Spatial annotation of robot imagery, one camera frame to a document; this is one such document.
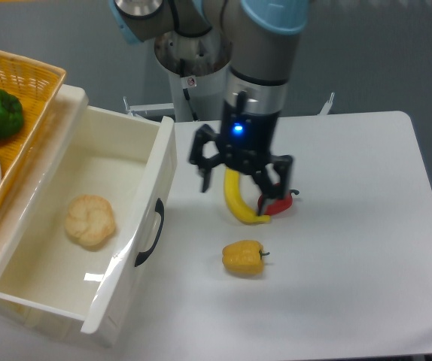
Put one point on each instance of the open white drawer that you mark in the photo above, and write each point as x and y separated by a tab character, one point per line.
74	241

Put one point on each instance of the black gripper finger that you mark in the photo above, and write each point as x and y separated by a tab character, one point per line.
203	135
273	177

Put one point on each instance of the yellow banana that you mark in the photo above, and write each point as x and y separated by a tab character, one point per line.
236	204

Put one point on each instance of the yellow bell pepper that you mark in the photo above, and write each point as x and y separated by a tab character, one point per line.
244	258

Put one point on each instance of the yellow woven basket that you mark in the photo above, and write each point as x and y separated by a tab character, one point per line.
35	84

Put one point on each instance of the black drawer handle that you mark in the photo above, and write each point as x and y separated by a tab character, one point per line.
155	233

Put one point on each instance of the white drawer cabinet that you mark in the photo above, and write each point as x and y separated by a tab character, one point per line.
47	282

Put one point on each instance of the red bell pepper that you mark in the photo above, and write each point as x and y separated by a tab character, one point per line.
278	205

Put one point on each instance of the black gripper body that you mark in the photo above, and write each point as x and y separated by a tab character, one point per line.
246	137

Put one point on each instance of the white metal base frame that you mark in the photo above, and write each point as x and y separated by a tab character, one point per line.
157	111

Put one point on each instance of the round orange bread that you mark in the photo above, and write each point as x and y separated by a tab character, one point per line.
89	220

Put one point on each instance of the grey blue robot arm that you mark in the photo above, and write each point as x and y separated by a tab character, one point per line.
254	44

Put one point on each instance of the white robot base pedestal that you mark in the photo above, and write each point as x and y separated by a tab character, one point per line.
197	82

